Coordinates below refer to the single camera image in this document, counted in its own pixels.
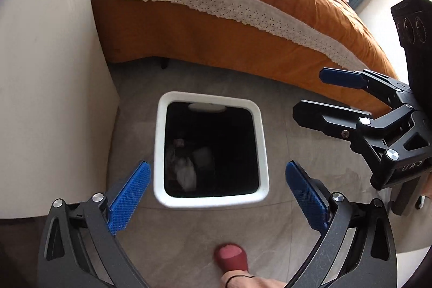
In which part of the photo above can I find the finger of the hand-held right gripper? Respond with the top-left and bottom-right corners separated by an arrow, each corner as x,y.
292,100 -> 422,162
319,67 -> 419,113

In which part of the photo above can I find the person's foot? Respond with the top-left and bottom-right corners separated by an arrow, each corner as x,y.
221,269 -> 291,288

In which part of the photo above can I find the crumpled white paper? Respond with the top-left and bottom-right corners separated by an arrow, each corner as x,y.
165,136 -> 217,191

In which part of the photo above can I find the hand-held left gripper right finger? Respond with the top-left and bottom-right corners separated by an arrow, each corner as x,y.
285,160 -> 399,288

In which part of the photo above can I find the white square trash bin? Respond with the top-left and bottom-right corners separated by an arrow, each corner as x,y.
153,91 -> 271,208

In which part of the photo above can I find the white round table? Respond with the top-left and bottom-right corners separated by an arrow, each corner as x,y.
0,0 -> 120,219

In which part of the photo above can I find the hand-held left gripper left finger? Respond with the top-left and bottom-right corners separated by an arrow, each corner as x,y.
37,160 -> 152,288

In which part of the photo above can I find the red slipper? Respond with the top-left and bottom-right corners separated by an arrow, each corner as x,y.
214,243 -> 249,273

